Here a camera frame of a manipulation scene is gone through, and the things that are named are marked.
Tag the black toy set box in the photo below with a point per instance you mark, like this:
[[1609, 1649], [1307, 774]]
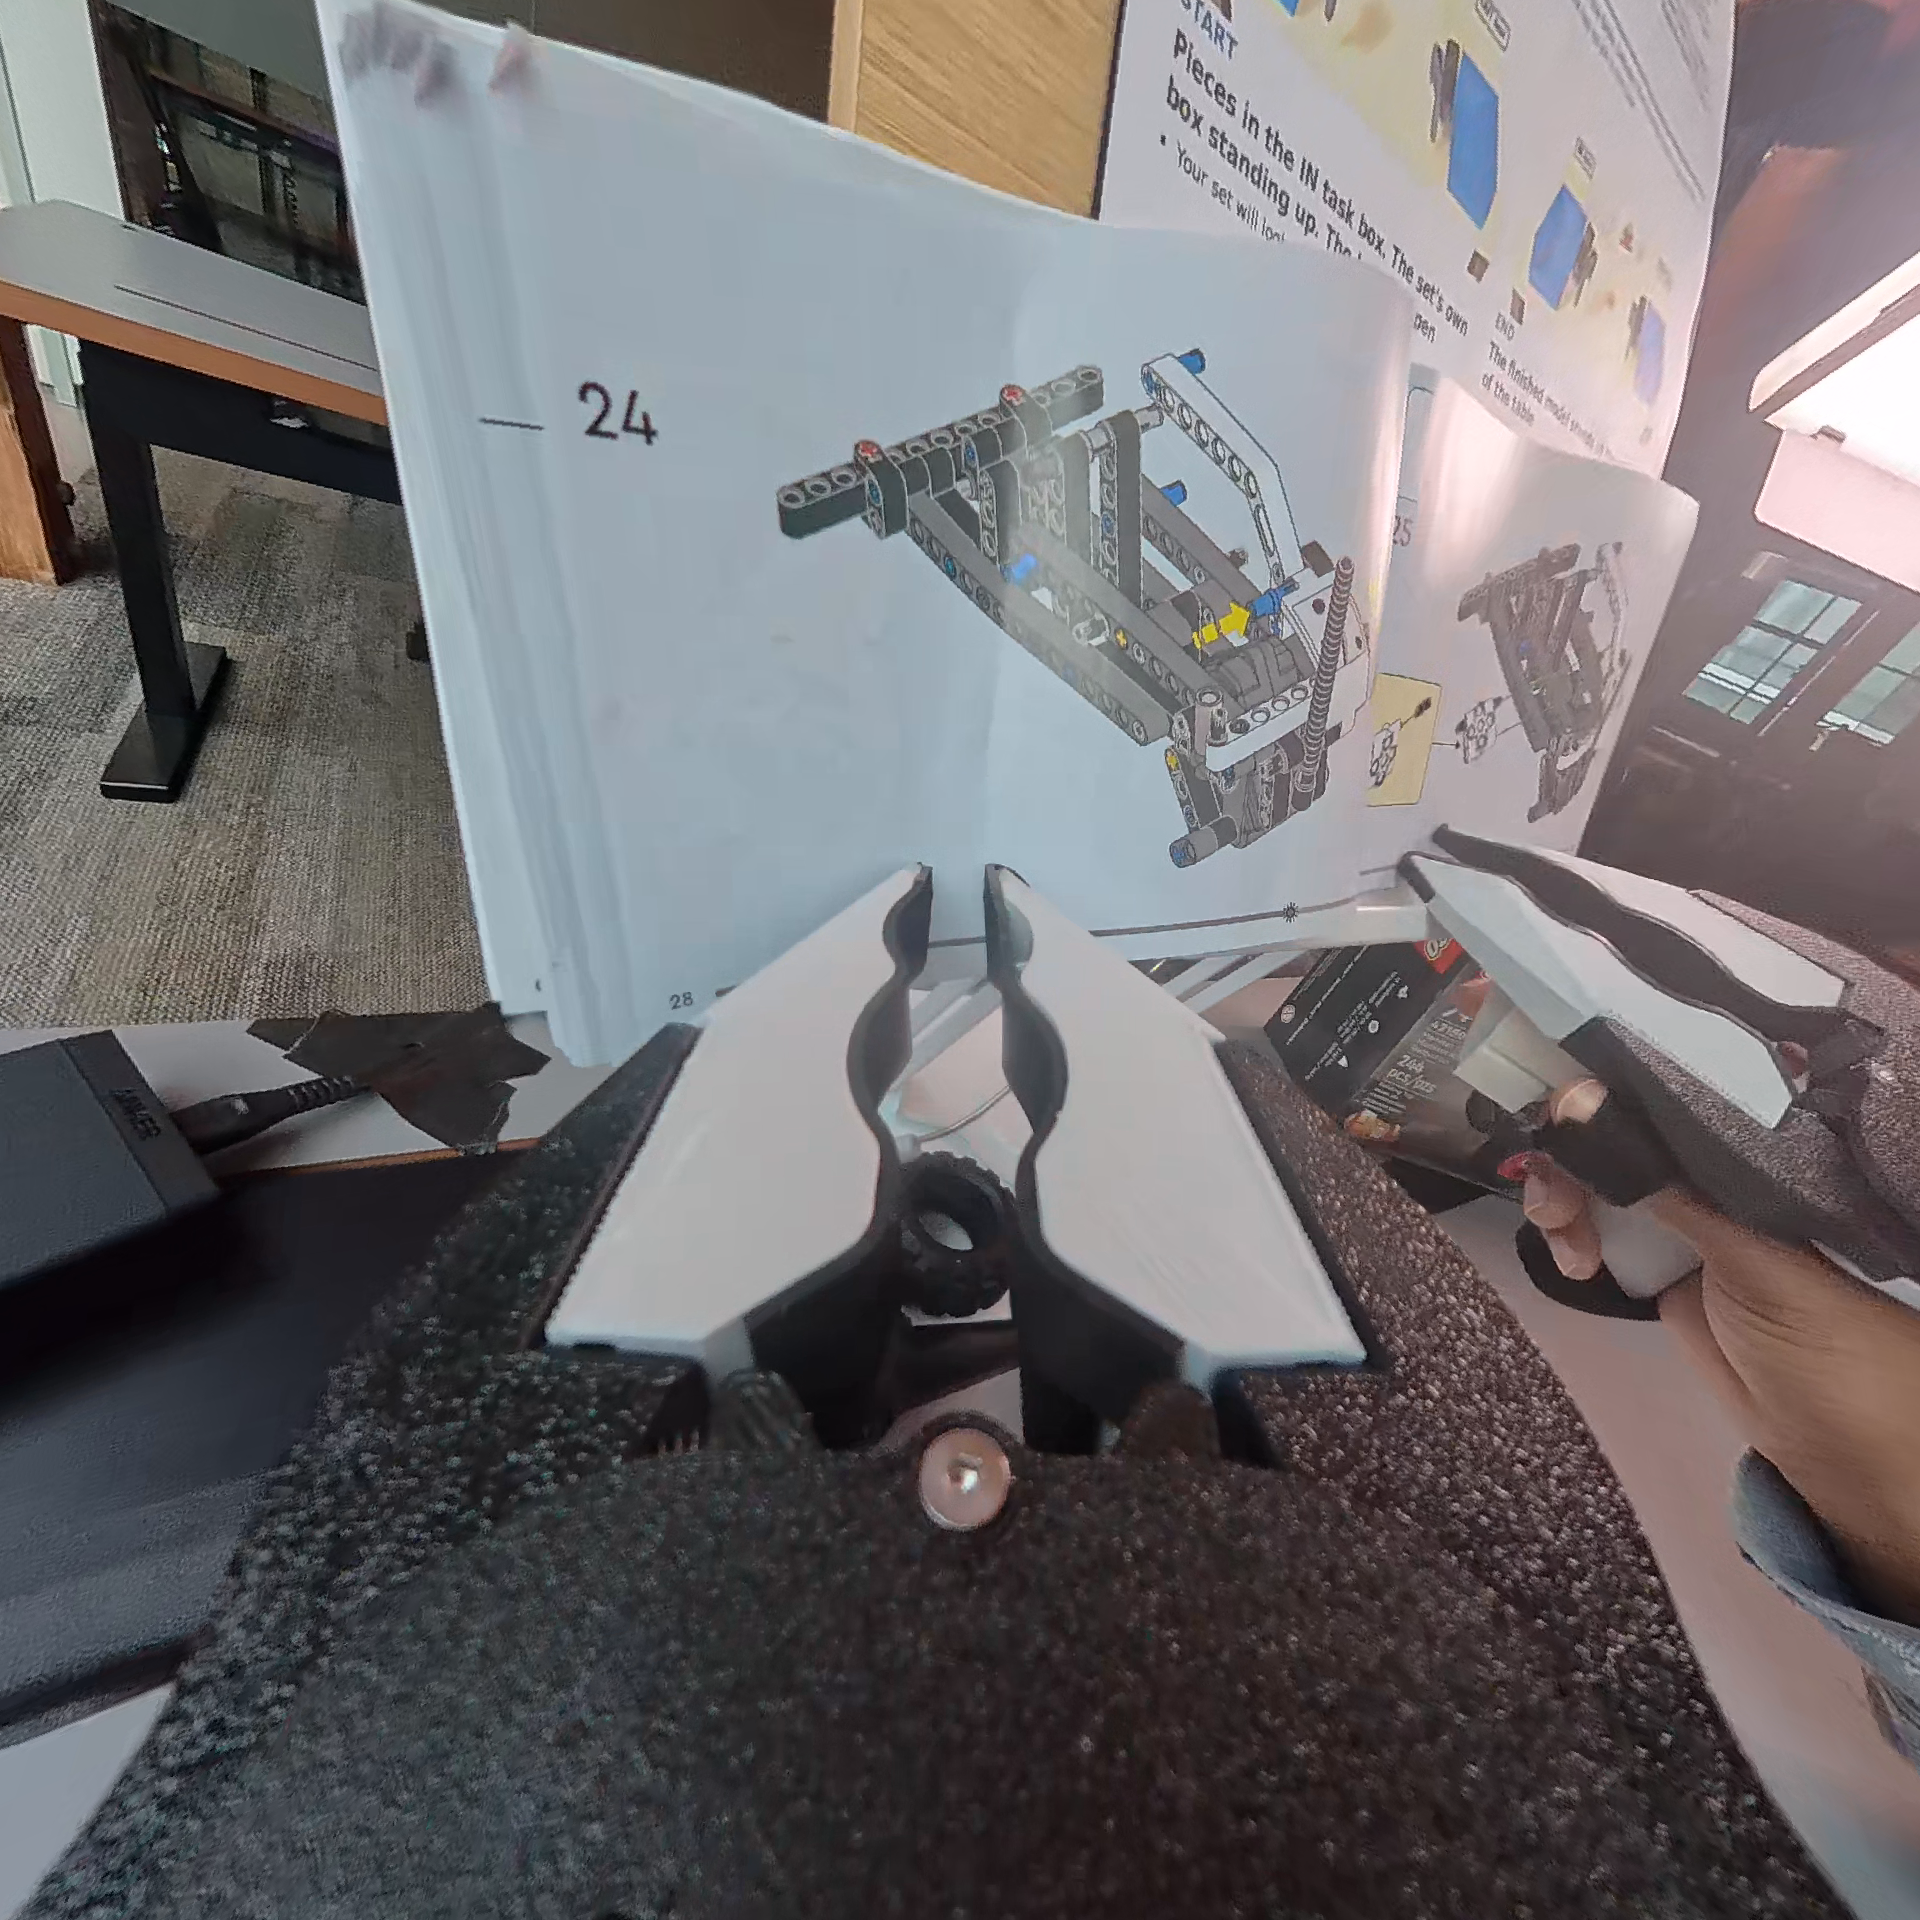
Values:
[[1350, 1035]]

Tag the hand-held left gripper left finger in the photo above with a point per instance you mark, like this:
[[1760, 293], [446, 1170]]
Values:
[[735, 1170]]

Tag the grey desk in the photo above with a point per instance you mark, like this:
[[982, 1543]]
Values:
[[1612, 1395]]

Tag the white light panel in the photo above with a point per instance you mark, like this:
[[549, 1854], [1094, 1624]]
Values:
[[1861, 464]]

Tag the white task instruction poster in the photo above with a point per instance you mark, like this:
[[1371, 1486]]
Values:
[[1350, 121]]

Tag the dark storage shelf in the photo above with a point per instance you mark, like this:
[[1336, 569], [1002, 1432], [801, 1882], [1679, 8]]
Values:
[[224, 151]]

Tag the window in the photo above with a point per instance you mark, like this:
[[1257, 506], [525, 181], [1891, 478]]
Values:
[[1785, 660]]

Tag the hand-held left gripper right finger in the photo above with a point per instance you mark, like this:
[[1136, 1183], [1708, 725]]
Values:
[[1184, 1184]]

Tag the black power adapter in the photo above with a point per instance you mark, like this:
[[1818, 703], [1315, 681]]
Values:
[[90, 1154]]

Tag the building instruction booklet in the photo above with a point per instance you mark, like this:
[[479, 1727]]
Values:
[[674, 674]]

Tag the black toy tyre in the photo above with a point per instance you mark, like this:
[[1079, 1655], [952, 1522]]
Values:
[[960, 1245]]

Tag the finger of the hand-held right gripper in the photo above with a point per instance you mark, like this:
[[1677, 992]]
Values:
[[1694, 930], [1591, 974]]

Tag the person's right forearm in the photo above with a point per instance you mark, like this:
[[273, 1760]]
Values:
[[1845, 1620]]

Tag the person's right hand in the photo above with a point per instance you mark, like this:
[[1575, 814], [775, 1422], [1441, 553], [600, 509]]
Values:
[[1801, 1381]]

